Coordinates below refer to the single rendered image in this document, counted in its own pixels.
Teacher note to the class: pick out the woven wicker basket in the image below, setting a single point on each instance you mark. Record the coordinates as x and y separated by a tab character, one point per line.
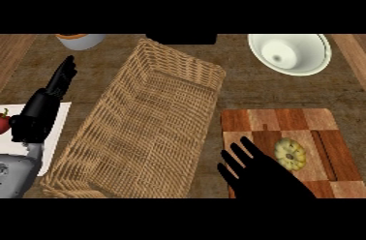
144	124

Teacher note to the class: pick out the wooden cutting board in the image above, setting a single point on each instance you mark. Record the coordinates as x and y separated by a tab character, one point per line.
330	134

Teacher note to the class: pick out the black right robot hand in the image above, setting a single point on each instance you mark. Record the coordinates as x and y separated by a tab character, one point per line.
266	176

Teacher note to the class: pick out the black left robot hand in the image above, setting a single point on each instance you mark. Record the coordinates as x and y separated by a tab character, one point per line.
37	114

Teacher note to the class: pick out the white cup with orange rim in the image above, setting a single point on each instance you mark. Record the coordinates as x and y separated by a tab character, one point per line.
80	40

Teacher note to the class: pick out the pale yellow pattypan squash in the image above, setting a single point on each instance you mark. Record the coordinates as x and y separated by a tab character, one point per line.
290	154

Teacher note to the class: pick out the white bowl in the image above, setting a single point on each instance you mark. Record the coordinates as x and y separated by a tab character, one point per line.
291	54

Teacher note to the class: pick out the white placemat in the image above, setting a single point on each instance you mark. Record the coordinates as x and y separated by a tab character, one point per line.
56	127

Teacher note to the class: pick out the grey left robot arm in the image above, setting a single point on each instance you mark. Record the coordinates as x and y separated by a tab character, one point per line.
17	171

